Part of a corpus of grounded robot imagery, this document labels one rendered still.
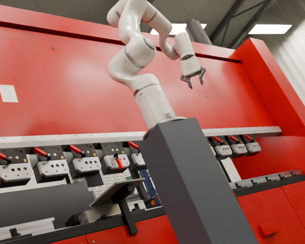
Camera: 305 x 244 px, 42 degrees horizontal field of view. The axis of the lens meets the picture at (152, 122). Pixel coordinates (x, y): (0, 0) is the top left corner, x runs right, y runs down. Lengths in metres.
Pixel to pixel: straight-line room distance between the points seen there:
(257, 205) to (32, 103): 1.55
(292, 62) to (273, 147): 6.55
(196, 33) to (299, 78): 6.35
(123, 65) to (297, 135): 2.40
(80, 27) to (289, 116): 2.04
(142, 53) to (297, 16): 8.78
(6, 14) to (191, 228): 1.73
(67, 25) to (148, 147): 1.46
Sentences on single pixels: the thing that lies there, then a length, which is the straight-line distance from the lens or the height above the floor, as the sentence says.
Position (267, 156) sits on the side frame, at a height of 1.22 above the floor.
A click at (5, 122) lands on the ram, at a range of 2.07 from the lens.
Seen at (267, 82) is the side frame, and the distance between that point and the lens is 3.92.
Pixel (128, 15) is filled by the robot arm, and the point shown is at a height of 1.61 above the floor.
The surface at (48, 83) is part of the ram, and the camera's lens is 2.35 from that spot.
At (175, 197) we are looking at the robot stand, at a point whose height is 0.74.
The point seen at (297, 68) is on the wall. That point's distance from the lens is 10.22.
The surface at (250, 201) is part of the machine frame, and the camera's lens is 2.70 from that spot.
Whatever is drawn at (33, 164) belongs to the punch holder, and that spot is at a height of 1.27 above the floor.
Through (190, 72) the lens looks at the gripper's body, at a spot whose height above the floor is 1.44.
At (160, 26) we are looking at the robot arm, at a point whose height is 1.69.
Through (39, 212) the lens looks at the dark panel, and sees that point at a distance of 2.54.
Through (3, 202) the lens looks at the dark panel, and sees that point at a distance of 2.49.
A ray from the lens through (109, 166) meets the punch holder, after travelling 2.21.
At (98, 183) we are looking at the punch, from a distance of 2.16.
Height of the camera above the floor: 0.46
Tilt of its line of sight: 23 degrees up
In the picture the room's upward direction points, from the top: 24 degrees counter-clockwise
